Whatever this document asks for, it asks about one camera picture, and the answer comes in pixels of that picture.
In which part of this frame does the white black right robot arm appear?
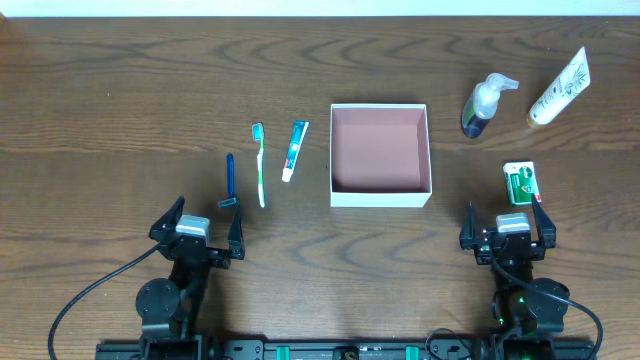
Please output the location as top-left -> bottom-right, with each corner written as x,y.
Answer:
459,199 -> 570,337

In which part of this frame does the white cream shampoo tube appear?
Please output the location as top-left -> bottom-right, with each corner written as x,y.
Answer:
526,47 -> 591,128

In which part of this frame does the clear pump soap bottle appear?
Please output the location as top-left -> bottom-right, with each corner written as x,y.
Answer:
460,73 -> 519,139

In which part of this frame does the green Dettol soap bar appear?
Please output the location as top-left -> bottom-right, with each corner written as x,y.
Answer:
503,161 -> 542,207

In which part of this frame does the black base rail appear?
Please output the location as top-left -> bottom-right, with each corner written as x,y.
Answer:
95,337 -> 594,360

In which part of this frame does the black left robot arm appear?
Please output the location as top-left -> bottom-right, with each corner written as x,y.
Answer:
135,197 -> 246,342

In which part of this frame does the green white toothbrush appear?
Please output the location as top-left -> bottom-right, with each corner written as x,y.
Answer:
252,122 -> 266,208

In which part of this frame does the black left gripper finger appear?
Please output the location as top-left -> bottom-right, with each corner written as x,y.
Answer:
149,196 -> 185,242
227,202 -> 245,260

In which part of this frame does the teal toothpaste tube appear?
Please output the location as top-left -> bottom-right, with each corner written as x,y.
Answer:
281,120 -> 309,183

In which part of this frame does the blue disposable razor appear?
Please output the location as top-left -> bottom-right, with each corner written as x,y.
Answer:
218,153 -> 238,208

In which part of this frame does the white box pink interior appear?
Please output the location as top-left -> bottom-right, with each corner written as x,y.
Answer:
329,103 -> 433,208

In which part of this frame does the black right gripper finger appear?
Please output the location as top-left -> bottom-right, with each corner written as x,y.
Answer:
531,195 -> 556,249
459,203 -> 476,250

